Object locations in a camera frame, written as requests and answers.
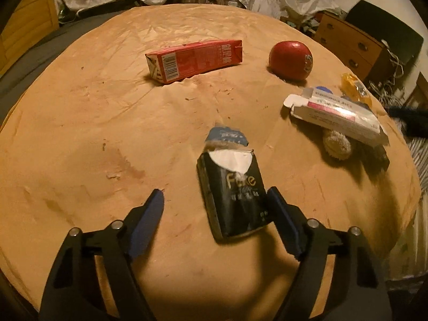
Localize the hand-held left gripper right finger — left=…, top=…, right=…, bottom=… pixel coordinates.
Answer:
left=266, top=187, right=392, bottom=321

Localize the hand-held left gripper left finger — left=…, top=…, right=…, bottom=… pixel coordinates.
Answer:
left=38, top=189, right=165, bottom=321

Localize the black torn packet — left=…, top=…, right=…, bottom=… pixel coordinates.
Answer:
left=197, top=125, right=276, bottom=241

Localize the beige fuzzy ball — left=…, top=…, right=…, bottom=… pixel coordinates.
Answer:
left=323, top=129, right=352, bottom=159

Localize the tan bed sheet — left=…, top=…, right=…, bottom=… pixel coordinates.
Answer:
left=0, top=3, right=422, bottom=315

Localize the white box with pink stripe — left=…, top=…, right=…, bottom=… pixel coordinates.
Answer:
left=284, top=87, right=390, bottom=147

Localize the yellow plastic wrapper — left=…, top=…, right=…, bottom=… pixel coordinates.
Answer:
left=340, top=73, right=372, bottom=108

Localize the red ball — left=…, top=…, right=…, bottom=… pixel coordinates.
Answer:
left=268, top=40, right=313, bottom=81

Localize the dark fuzzy object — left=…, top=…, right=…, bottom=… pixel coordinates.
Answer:
left=384, top=105, right=428, bottom=137

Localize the red drink carton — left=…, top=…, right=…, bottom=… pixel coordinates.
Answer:
left=145, top=39, right=243, bottom=85

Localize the wooden dresser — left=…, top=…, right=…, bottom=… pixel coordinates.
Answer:
left=314, top=12, right=390, bottom=81

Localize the black monitor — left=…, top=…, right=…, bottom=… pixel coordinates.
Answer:
left=344, top=0, right=423, bottom=66

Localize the light wooden cabinet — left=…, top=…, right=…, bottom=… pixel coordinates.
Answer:
left=0, top=0, right=60, bottom=71

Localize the tangle of white cables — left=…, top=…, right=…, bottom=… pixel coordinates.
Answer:
left=368, top=40, right=407, bottom=97

